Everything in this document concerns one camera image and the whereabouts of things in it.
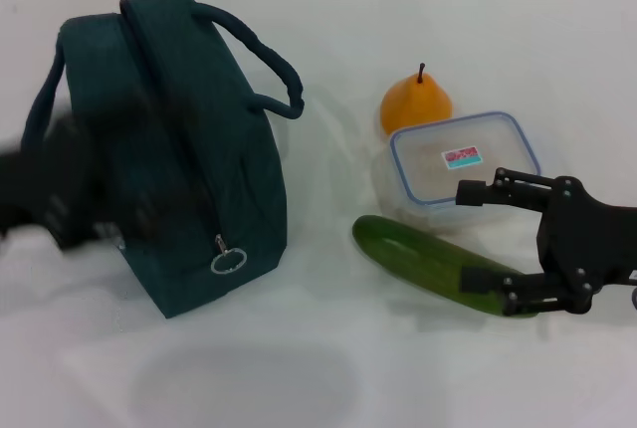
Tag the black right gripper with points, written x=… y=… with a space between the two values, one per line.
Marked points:
x=592 y=244

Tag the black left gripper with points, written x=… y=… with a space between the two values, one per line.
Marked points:
x=55 y=184

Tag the dark teal insulated lunch bag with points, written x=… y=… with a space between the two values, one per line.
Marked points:
x=214 y=149

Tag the green cucumber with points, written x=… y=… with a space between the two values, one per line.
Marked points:
x=413 y=251

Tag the orange yellow pear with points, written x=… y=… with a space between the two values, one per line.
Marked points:
x=418 y=102

